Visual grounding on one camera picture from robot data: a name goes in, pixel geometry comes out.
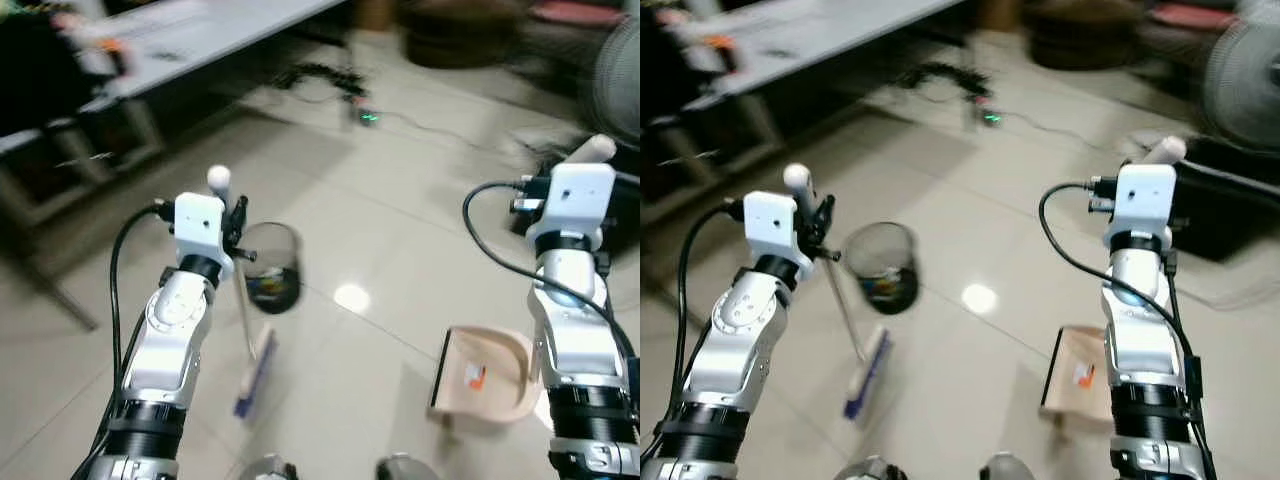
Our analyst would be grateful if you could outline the broom with blue brush head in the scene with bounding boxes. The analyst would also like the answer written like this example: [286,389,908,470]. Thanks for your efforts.
[206,165,282,421]
[783,163,894,421]

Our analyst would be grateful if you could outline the black mesh waste basket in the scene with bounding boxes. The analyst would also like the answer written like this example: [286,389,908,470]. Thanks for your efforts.
[238,222,304,315]
[845,222,921,316]

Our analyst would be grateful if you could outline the black box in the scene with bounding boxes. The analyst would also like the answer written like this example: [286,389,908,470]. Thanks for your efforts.
[600,150,641,256]
[1170,140,1280,263]

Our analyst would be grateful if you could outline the white long table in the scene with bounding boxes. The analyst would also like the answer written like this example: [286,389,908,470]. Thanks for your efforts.
[660,0,966,101]
[60,0,346,101]

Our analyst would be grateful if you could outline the grey left robot leg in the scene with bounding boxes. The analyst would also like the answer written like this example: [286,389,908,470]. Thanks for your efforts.
[240,455,298,480]
[835,457,891,480]

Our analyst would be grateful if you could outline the grey robot leg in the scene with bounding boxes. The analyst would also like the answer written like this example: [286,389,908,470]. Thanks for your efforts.
[835,457,891,480]
[980,453,1036,480]
[240,455,298,480]
[378,453,441,480]

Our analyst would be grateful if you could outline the grey standing fan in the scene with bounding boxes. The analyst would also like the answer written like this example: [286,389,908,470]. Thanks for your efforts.
[590,15,641,141]
[1205,0,1280,151]

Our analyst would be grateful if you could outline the dark round stool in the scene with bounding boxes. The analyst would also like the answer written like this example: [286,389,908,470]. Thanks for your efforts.
[1025,0,1146,69]
[400,0,526,69]

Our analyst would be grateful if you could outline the grey right robot leg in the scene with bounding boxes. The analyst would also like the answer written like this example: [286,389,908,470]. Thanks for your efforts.
[378,453,441,480]
[980,453,1036,480]

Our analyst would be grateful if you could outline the red cushion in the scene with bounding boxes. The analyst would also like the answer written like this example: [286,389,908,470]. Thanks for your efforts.
[1150,3,1241,29]
[530,0,626,26]

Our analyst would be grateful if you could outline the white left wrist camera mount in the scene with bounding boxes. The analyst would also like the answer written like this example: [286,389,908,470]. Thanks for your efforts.
[742,190,816,281]
[174,192,237,281]

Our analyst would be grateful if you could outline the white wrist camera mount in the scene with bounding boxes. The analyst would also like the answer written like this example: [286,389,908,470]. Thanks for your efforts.
[174,192,237,281]
[742,190,816,281]
[526,162,618,251]
[1104,163,1178,251]

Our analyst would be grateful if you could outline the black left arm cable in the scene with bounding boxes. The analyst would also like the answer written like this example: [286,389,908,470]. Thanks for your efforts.
[675,200,746,401]
[105,200,179,401]

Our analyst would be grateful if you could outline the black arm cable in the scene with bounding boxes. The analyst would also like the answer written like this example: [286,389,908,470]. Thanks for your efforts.
[675,200,746,401]
[105,200,179,401]
[1038,182,1201,361]
[462,180,641,371]

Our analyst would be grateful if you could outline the black coiled floor cable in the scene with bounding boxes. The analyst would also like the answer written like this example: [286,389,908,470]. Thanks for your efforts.
[280,62,366,101]
[900,62,991,101]

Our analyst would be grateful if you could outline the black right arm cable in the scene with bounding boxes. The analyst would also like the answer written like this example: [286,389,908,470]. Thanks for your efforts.
[1038,182,1201,361]
[462,180,641,371]

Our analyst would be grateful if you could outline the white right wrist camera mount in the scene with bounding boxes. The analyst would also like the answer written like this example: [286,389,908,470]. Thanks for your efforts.
[1104,163,1178,251]
[526,162,618,251]

